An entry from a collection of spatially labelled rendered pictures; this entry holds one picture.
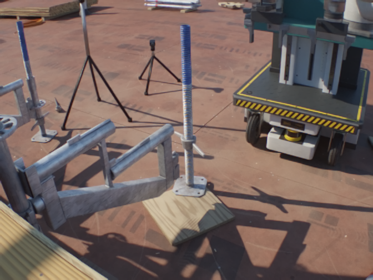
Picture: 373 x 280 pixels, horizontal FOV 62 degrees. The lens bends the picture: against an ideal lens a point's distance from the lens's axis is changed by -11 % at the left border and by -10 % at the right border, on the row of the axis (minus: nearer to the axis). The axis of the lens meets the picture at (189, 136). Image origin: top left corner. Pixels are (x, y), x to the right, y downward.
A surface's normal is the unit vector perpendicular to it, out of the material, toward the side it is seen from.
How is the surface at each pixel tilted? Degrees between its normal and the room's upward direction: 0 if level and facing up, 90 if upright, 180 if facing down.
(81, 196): 90
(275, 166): 0
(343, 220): 0
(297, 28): 90
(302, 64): 90
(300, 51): 90
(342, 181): 0
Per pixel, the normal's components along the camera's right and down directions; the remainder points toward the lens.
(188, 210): -0.02, -0.86
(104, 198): 0.84, 0.26
